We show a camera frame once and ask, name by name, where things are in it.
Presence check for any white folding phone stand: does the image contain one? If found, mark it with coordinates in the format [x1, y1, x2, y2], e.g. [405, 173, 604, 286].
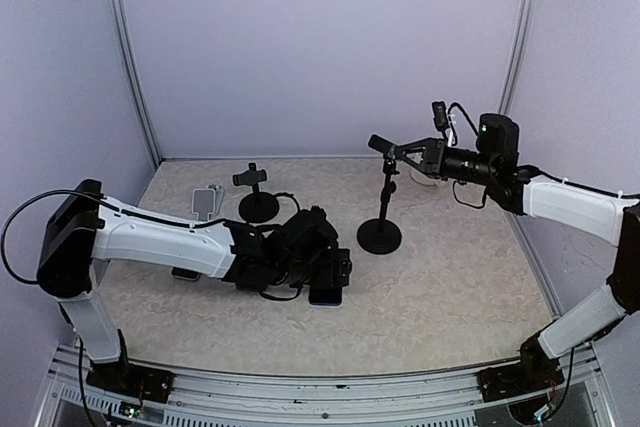
[191, 184, 224, 222]

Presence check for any left aluminium corner post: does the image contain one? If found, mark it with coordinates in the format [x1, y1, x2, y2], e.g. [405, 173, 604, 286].
[109, 0, 164, 170]

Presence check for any aluminium front rail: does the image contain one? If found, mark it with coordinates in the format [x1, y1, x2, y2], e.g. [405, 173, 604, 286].
[28, 345, 618, 426]

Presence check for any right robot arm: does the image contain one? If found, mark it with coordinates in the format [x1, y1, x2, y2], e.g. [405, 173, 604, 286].
[380, 113, 639, 391]

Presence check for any blue phone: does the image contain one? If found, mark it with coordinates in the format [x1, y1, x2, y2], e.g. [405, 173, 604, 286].
[308, 287, 343, 307]

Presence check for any short black phone stand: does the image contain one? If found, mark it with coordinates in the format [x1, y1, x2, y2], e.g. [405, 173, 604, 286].
[232, 162, 279, 223]

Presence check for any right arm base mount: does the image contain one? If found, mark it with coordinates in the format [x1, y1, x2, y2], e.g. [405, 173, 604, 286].
[477, 357, 565, 402]

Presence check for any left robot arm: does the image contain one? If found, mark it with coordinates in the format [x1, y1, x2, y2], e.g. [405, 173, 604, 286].
[1, 179, 352, 392]

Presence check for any aluminium corner post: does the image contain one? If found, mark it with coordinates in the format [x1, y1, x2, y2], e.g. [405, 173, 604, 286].
[109, 0, 164, 170]
[498, 0, 536, 115]

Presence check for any cream mug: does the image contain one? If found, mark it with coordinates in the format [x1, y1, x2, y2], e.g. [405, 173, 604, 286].
[410, 169, 448, 188]

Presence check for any right aluminium corner post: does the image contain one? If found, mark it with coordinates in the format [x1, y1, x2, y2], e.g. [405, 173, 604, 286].
[498, 0, 536, 115]

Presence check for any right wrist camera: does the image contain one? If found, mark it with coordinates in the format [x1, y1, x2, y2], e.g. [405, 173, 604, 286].
[431, 101, 458, 147]

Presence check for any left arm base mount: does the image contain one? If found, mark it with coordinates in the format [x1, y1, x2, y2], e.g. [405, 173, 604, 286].
[86, 363, 174, 404]

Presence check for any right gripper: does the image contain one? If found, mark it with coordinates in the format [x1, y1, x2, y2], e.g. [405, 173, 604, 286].
[395, 135, 498, 184]

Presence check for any tall black phone stand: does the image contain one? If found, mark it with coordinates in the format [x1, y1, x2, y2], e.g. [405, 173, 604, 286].
[356, 134, 402, 256]

